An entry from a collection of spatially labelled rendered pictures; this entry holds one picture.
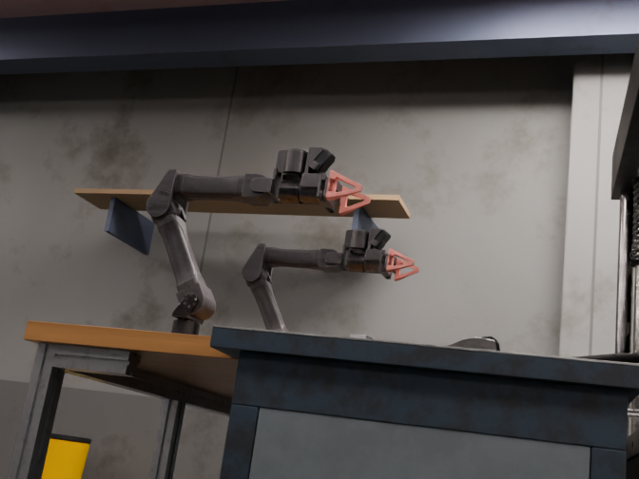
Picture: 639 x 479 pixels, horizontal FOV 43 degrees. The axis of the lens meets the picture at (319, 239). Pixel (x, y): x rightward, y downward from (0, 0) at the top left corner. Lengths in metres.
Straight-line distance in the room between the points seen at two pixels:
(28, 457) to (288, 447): 0.58
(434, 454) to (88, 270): 4.57
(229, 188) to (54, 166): 4.30
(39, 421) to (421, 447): 0.78
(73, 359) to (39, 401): 0.11
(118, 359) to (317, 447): 0.49
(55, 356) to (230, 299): 3.47
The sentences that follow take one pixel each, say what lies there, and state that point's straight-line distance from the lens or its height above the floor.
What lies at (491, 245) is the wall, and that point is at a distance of 4.81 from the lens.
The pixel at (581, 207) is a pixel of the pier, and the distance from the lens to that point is 4.59.
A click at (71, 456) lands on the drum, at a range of 4.96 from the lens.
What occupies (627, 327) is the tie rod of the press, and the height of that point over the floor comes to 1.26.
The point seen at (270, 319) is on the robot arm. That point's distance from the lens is 2.46.
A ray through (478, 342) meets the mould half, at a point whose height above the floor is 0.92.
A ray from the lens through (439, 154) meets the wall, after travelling 5.06.
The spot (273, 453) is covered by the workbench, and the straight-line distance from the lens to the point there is 1.38.
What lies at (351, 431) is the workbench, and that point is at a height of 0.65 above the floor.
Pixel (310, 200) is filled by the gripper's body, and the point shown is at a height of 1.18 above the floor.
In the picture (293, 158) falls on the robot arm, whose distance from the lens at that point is 1.91.
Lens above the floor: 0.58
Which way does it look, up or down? 16 degrees up
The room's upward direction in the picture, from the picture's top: 8 degrees clockwise
